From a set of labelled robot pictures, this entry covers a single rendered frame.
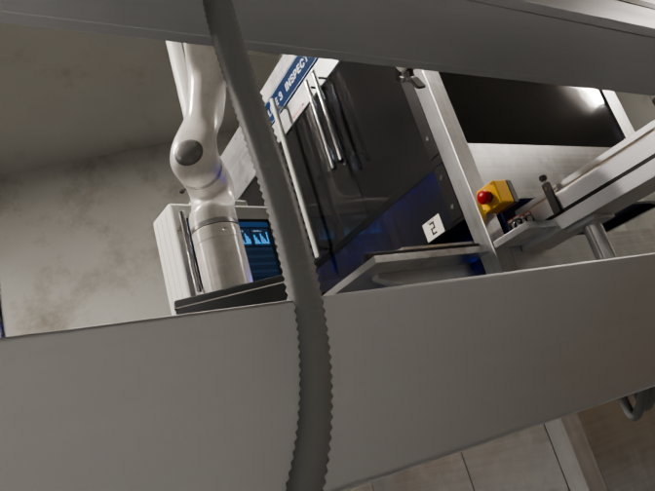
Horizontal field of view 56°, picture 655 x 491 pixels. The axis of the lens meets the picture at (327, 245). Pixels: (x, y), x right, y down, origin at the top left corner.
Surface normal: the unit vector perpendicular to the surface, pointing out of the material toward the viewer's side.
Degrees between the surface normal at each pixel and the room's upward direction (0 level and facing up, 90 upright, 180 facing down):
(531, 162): 90
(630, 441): 90
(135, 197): 90
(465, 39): 180
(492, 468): 90
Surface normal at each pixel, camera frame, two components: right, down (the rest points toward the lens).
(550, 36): 0.27, 0.91
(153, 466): 0.46, -0.41
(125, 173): 0.08, -0.36
